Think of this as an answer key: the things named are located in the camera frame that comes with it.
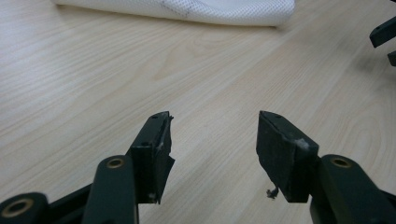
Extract white mesh cloth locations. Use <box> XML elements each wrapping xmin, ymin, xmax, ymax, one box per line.
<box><xmin>50</xmin><ymin>0</ymin><xmax>297</xmax><ymax>28</ymax></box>

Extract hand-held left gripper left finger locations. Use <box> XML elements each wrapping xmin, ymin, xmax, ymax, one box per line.
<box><xmin>125</xmin><ymin>110</ymin><xmax>176</xmax><ymax>205</ymax></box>

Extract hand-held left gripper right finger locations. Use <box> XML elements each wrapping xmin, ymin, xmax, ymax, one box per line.
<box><xmin>255</xmin><ymin>110</ymin><xmax>320</xmax><ymax>203</ymax></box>

